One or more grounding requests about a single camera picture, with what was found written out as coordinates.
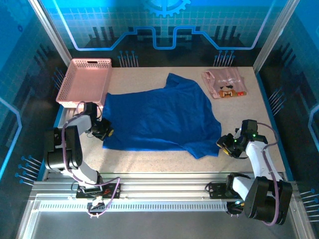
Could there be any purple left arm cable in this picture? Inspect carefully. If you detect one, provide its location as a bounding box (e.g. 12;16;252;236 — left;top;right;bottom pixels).
61;101;122;218

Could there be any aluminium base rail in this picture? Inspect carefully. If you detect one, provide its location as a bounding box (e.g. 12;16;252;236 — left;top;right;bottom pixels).
32;171;300;201

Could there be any blue t-shirt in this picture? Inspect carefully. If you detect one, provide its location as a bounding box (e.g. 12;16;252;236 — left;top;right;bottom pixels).
101;72;222;160

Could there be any grey metal base plate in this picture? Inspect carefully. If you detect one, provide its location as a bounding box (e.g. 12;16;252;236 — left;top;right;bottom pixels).
14;194;312;239

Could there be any folded pink printed t-shirt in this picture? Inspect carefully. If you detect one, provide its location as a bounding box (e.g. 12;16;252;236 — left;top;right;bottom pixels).
201;67;248;100

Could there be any pink perforated plastic basket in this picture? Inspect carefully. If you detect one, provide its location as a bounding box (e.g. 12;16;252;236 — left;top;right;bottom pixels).
55;58;113;110

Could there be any white slotted cable duct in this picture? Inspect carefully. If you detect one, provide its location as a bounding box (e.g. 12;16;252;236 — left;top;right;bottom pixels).
37;200;229;213

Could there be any wire connector bundle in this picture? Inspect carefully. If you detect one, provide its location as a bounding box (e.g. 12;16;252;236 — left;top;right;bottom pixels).
87;202;106;219
226;200;246;218

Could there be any aluminium frame post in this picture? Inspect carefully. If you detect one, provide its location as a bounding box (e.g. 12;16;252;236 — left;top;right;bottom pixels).
252;0;301;68
27;0;72;67

